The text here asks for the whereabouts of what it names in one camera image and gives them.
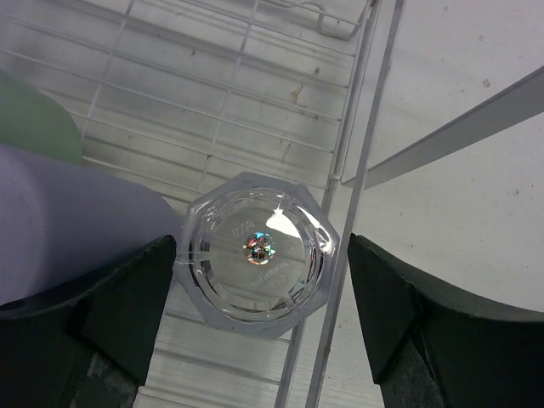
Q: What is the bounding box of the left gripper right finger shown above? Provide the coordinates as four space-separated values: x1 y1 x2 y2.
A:
348 235 543 407

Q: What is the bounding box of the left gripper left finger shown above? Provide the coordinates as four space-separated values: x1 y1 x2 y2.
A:
1 235 176 407

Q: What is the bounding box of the clear faceted glass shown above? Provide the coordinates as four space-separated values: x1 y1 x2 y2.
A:
173 172 340 338

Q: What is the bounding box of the lavender cup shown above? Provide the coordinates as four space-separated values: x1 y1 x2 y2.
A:
1 146 182 304

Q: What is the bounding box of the green cup lower shelf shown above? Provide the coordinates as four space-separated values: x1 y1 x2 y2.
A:
1 71 82 164

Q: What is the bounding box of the white wire dish rack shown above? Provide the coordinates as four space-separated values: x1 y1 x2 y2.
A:
0 0 544 408

